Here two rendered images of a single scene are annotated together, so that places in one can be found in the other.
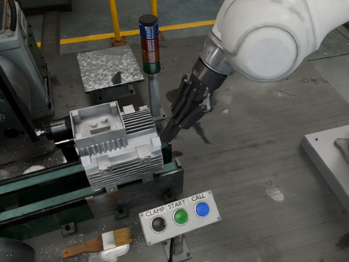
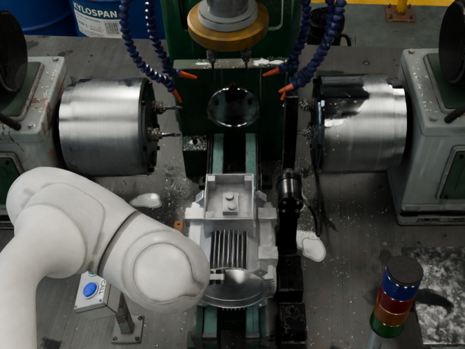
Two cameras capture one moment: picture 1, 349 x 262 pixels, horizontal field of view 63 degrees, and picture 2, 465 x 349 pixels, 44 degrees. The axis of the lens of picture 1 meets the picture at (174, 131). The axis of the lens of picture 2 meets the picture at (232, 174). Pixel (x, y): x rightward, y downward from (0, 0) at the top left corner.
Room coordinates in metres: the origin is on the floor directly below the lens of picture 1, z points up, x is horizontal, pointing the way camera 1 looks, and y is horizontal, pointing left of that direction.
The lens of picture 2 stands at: (0.77, -0.49, 2.03)
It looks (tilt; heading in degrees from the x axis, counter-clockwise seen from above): 48 degrees down; 113
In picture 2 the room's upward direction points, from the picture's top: 3 degrees counter-clockwise
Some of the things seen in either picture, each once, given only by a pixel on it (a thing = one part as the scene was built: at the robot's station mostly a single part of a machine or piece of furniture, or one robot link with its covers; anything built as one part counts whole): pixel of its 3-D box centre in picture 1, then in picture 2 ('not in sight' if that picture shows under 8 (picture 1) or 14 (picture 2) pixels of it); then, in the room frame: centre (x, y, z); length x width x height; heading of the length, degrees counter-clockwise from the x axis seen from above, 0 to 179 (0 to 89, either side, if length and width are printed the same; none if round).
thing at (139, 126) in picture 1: (120, 147); (230, 248); (0.49, 0.15, 1.01); 0.20 x 0.19 x 0.19; 109
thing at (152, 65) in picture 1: (151, 63); (388, 317); (0.83, 0.08, 1.05); 0.06 x 0.06 x 0.04
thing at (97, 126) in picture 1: (99, 129); (230, 206); (0.48, 0.19, 1.11); 0.12 x 0.11 x 0.07; 109
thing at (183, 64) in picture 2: not in sight; (234, 104); (0.31, 0.63, 0.97); 0.30 x 0.11 x 0.34; 20
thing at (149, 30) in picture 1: (148, 27); (401, 278); (0.83, 0.08, 1.19); 0.06 x 0.06 x 0.04
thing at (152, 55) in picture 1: (150, 52); (392, 305); (0.83, 0.08, 1.10); 0.06 x 0.06 x 0.04
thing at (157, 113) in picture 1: (152, 73); (385, 327); (0.83, 0.08, 1.01); 0.08 x 0.08 x 0.42; 20
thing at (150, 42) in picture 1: (149, 40); (396, 292); (0.83, 0.08, 1.14); 0.06 x 0.06 x 0.04
